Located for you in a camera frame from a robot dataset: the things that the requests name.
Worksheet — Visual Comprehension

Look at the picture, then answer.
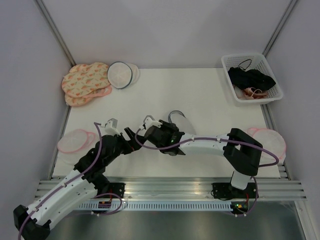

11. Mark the black bra from bag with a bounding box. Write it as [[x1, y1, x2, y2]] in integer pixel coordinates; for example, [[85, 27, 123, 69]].
[[237, 59, 276, 91]]

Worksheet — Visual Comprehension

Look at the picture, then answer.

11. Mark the aluminium rail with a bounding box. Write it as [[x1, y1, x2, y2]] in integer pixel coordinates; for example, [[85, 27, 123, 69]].
[[34, 176, 308, 201]]

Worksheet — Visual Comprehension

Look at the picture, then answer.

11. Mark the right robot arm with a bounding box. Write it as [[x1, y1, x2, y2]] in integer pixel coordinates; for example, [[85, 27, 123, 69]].
[[142, 117, 263, 198]]

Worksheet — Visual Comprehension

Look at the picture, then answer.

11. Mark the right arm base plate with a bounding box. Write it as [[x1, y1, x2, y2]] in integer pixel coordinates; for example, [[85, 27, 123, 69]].
[[211, 182, 257, 201]]

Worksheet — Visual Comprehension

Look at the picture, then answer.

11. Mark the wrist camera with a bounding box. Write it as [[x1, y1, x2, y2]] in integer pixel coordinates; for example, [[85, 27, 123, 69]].
[[104, 118, 120, 136], [140, 115, 162, 130]]

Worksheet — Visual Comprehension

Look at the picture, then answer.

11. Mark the white slotted cable duct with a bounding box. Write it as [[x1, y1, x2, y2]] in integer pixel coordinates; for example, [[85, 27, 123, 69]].
[[76, 200, 232, 212]]

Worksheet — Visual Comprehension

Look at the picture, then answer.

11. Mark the pink-trim mesh bag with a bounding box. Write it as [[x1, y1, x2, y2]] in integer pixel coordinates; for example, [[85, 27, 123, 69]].
[[57, 129, 97, 166], [246, 127, 287, 164]]

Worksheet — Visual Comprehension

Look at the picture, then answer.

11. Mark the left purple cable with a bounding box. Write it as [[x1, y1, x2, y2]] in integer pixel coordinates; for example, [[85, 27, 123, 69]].
[[17, 121, 126, 240]]

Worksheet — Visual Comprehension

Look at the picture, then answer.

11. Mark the floral laundry bag top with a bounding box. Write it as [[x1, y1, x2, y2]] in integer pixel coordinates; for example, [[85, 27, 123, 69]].
[[61, 62, 110, 98]]

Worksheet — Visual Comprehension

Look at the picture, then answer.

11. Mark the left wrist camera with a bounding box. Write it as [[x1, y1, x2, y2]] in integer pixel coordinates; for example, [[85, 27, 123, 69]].
[[104, 118, 120, 136]]

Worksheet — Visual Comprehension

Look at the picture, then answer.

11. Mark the floral laundry bag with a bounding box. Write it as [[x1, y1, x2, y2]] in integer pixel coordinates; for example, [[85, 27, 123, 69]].
[[64, 93, 93, 107], [61, 62, 110, 98]]

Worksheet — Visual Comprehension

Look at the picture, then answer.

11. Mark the pink bra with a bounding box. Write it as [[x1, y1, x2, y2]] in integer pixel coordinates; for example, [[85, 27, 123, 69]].
[[242, 87, 268, 100]]

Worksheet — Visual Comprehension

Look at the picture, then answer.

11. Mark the floral laundry bag bottom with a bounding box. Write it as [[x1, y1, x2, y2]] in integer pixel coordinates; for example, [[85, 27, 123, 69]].
[[64, 93, 93, 107]]

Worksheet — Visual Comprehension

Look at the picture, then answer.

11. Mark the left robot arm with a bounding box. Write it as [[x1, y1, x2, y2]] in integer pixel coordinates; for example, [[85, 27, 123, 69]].
[[13, 127, 141, 240]]

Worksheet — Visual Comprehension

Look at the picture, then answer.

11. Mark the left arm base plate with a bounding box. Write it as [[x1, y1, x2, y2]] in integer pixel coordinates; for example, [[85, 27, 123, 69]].
[[96, 182, 126, 198]]

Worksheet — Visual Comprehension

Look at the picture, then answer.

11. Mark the white mesh bag behind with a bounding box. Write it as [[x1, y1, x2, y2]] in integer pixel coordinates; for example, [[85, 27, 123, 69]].
[[127, 63, 140, 85]]

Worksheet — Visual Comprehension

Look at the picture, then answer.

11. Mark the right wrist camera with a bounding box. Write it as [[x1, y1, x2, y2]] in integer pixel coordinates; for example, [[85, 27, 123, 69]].
[[140, 115, 162, 130]]

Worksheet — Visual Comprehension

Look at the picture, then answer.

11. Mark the blue-zip mesh laundry bag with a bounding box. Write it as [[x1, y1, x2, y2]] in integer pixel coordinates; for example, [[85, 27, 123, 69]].
[[168, 110, 196, 135]]

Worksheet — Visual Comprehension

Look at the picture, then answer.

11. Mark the pink-trim mesh bag left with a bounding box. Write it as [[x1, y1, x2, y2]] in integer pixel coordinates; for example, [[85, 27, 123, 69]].
[[57, 129, 97, 166]]

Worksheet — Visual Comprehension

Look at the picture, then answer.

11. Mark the pink-trim mesh bag right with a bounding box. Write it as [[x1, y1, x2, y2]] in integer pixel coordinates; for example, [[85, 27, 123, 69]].
[[246, 127, 287, 164]]

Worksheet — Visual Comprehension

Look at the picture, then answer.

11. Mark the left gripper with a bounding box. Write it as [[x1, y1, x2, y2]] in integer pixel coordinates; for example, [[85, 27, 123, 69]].
[[104, 127, 146, 166]]

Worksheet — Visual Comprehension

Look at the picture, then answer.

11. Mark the white plastic basket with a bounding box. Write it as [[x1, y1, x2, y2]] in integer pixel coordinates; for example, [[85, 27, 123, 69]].
[[221, 53, 284, 106]]

